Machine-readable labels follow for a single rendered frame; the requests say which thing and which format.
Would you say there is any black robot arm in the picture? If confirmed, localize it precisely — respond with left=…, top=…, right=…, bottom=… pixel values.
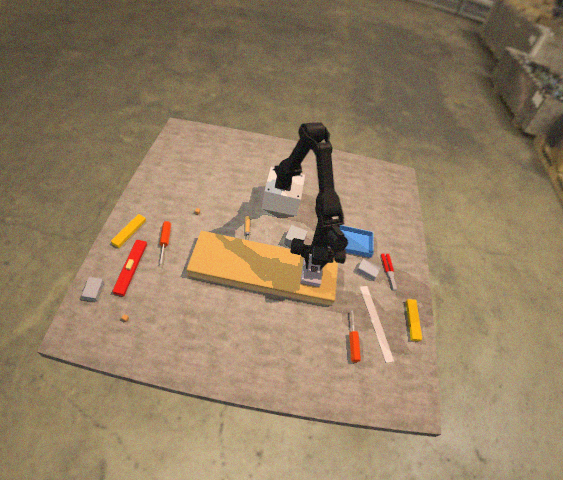
left=274, top=122, right=348, bottom=266

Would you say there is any red flat bar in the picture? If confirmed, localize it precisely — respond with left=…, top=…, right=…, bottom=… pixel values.
left=113, top=240, right=147, bottom=296

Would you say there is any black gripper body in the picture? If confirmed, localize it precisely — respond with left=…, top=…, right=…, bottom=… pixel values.
left=290, top=233, right=346, bottom=264

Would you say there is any blue rectangular tray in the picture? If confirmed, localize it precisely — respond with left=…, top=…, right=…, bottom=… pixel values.
left=340, top=225, right=374, bottom=258

